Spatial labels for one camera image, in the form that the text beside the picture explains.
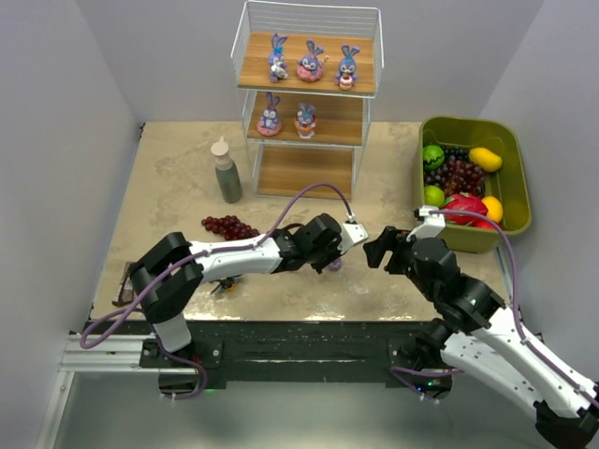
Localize black bat-like toy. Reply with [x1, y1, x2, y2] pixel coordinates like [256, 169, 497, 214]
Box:
[211, 275, 241, 295]

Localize small purple bunny toy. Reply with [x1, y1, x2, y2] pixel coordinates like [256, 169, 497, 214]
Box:
[335, 44, 360, 91]

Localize purple bunny blue bow toy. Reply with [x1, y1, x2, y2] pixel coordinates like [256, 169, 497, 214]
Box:
[268, 33, 288, 82]

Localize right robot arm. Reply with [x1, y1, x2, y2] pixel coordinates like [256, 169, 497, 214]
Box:
[364, 226, 598, 448]

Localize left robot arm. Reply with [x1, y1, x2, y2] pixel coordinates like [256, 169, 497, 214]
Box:
[130, 213, 362, 354]

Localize green lime toy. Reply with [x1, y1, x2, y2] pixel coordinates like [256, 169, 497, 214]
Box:
[424, 185, 446, 209]

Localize red grape bunch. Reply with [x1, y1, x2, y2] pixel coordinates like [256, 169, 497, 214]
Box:
[201, 215, 260, 240]

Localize pink dragon fruit toy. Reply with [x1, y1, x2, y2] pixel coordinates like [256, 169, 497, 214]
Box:
[442, 194, 488, 227]

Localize red fruit toy in bin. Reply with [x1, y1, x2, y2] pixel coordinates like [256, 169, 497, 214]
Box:
[473, 220, 502, 230]

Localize green soap dispenser bottle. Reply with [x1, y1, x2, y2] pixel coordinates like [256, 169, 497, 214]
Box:
[211, 137, 242, 204]

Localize dark grapes in bin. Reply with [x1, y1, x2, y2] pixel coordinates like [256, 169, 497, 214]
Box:
[423, 145, 486, 198]

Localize orange fruit toy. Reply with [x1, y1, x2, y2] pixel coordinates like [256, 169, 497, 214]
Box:
[481, 196, 504, 224]

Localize green watermelon ball toy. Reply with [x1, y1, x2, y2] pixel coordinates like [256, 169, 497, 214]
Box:
[422, 144, 445, 171]

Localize yellow mango toy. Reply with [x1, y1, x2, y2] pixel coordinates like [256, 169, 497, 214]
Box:
[469, 147, 503, 173]

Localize green plastic bin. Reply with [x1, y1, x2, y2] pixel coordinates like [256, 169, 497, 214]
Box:
[412, 116, 533, 237]

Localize purple snack wrapper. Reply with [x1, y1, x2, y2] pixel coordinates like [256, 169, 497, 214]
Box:
[111, 262, 136, 308]

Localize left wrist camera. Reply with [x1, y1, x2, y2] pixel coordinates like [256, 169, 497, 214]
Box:
[338, 215, 369, 255]

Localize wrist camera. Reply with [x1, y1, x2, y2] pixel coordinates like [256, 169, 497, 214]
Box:
[338, 215, 369, 255]
[409, 205, 446, 239]

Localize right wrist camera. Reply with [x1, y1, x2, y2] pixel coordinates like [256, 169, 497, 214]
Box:
[409, 205, 446, 239]

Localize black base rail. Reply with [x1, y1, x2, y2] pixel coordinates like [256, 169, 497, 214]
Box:
[98, 321, 458, 398]

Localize white wire wooden shelf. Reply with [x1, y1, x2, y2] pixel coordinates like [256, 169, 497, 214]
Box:
[230, 1, 385, 198]

